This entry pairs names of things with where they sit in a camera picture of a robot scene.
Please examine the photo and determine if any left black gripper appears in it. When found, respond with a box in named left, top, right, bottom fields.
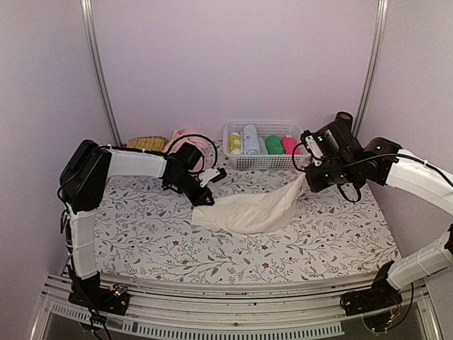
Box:
left=169, top=170, right=214, bottom=205

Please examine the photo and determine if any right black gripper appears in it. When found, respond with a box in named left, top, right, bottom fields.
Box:
left=304, top=158, right=357, bottom=192

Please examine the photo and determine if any cream white towel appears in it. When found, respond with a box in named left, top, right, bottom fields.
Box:
left=191, top=174, right=308, bottom=234

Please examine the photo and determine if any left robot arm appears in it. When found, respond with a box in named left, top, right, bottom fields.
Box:
left=57, top=140, right=221, bottom=307

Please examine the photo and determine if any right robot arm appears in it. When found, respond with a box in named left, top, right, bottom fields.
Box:
left=301, top=113, right=452, bottom=309

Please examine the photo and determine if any dark brown tall cup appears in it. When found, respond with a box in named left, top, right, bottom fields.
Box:
left=336, top=111, right=353, bottom=125

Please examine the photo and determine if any pink towel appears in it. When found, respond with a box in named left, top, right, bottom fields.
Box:
left=164, top=128, right=215, bottom=172

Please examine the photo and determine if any magenta rolled towel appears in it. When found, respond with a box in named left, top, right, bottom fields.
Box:
left=281, top=137, right=300, bottom=155

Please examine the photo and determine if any floral tablecloth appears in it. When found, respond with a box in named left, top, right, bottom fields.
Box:
left=94, top=167, right=400, bottom=284

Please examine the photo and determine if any yellow dotted rolled towel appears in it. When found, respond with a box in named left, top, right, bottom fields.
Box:
left=229, top=132, right=243, bottom=155

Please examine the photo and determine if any white plastic basket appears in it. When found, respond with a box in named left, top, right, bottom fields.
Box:
left=223, top=120, right=304, bottom=170

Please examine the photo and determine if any light blue rolled towel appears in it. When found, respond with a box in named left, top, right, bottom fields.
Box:
left=243, top=125, right=260, bottom=155

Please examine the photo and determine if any green rolled towel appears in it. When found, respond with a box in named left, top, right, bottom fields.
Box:
left=265, top=135, right=285, bottom=155

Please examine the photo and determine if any grey blue rolled towel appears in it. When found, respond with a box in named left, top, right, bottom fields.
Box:
left=258, top=136, right=268, bottom=154

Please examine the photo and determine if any yellow woven mat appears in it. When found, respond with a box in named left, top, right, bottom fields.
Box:
left=127, top=136, right=168, bottom=152

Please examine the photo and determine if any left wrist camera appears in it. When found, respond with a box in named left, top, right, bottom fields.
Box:
left=197, top=168, right=227, bottom=187

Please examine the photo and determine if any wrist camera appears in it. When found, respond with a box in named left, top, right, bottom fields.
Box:
left=197, top=168, right=227, bottom=187
left=301, top=130, right=324, bottom=166

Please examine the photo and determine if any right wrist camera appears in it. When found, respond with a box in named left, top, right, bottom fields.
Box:
left=301, top=130, right=324, bottom=166

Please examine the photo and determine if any aluminium front rail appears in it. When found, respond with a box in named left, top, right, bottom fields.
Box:
left=38, top=272, right=431, bottom=337

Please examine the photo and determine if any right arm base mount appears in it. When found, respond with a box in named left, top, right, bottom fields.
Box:
left=340, top=287, right=403, bottom=316

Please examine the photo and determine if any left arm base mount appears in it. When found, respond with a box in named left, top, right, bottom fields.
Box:
left=68, top=283, right=131, bottom=316

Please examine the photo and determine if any right aluminium frame post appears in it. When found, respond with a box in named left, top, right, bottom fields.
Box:
left=355, top=0, right=389, bottom=134

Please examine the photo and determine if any aluminium frame post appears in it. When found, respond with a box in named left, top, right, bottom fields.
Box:
left=355, top=0, right=389, bottom=134
left=80, top=0, right=122, bottom=146

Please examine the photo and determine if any left aluminium frame post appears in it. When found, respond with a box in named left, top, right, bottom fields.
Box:
left=80, top=0, right=122, bottom=146

